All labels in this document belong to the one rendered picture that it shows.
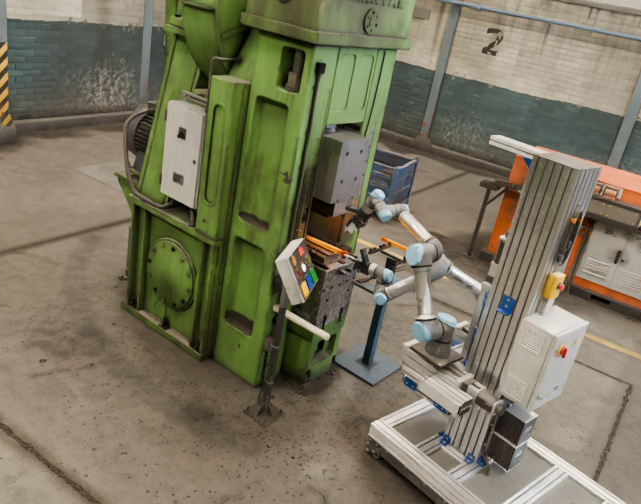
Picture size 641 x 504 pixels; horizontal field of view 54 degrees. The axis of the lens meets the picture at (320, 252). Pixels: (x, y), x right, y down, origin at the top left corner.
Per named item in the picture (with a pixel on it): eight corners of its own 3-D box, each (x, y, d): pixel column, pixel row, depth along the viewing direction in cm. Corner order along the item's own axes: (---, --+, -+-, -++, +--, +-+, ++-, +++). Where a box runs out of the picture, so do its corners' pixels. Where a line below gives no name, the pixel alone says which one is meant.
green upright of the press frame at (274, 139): (279, 374, 455) (340, 45, 364) (254, 388, 435) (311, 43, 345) (237, 347, 478) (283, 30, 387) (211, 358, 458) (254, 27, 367)
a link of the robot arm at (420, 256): (445, 340, 348) (437, 241, 347) (425, 344, 340) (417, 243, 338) (430, 338, 358) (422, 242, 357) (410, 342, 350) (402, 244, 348)
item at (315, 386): (358, 378, 469) (358, 376, 469) (308, 409, 425) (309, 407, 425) (317, 353, 490) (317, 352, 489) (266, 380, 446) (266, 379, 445)
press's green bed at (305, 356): (334, 368, 475) (346, 314, 457) (302, 386, 447) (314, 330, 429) (280, 335, 504) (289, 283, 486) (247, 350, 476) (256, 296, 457)
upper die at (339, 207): (350, 212, 417) (353, 198, 414) (332, 217, 402) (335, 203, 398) (302, 191, 439) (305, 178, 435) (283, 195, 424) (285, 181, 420)
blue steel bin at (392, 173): (408, 209, 854) (421, 158, 825) (386, 223, 787) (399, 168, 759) (331, 183, 899) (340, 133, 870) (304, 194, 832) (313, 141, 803)
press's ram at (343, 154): (365, 195, 424) (377, 137, 408) (330, 204, 395) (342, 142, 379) (317, 175, 446) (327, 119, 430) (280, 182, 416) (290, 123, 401)
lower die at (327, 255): (340, 260, 431) (342, 249, 428) (322, 267, 416) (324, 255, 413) (294, 237, 453) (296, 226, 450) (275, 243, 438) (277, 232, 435)
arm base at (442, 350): (455, 354, 363) (460, 339, 359) (439, 361, 353) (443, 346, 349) (435, 341, 373) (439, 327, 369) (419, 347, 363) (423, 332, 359)
